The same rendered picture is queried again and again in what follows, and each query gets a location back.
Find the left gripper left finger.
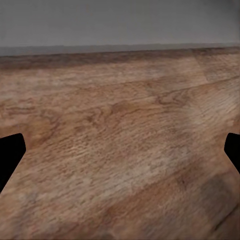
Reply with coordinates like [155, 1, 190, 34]
[0, 133, 26, 193]

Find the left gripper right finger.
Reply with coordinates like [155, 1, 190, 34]
[224, 133, 240, 173]

